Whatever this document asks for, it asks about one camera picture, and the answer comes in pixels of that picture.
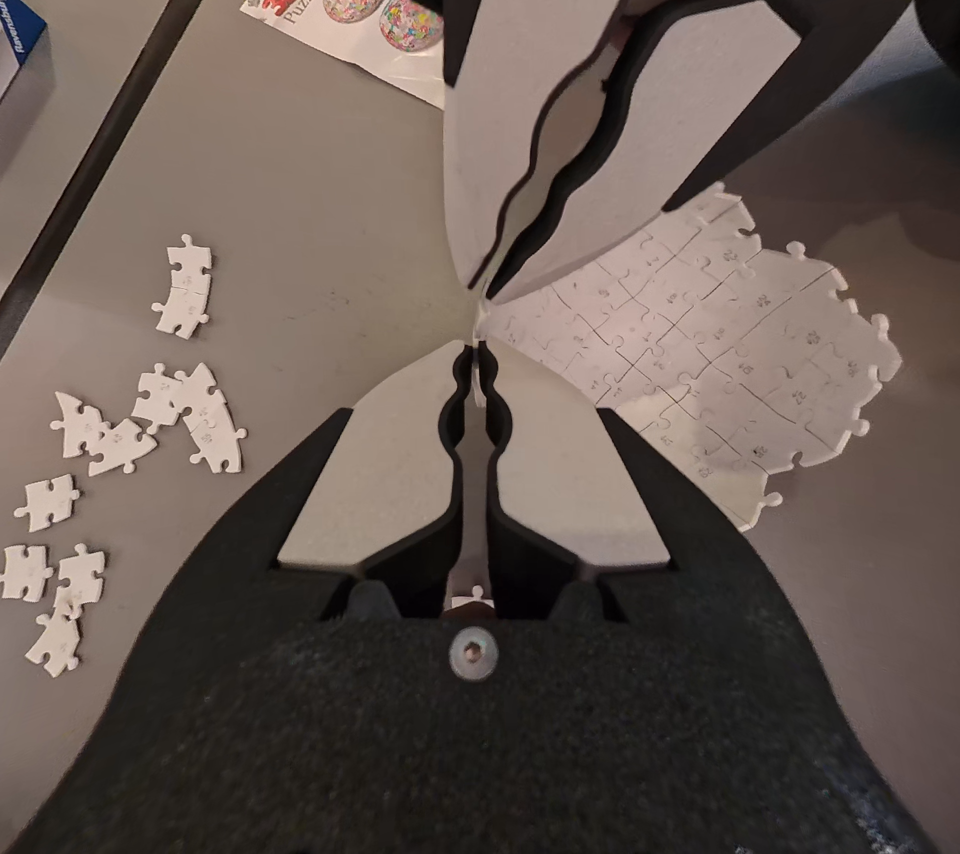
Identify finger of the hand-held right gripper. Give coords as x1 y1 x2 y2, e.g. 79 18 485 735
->
486 0 802 304
441 0 627 291

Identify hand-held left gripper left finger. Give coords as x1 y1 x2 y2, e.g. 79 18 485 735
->
277 340 477 619

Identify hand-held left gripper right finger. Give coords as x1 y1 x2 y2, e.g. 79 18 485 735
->
478 340 672 619

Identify partly built white puzzle ball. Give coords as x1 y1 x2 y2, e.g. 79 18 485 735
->
476 182 905 533

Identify puzzle pieces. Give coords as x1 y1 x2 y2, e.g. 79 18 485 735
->
0 233 250 679

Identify colourful puzzle box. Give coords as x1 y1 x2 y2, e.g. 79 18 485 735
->
0 0 57 180

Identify printed instruction leaflet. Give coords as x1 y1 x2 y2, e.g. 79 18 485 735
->
240 0 451 113

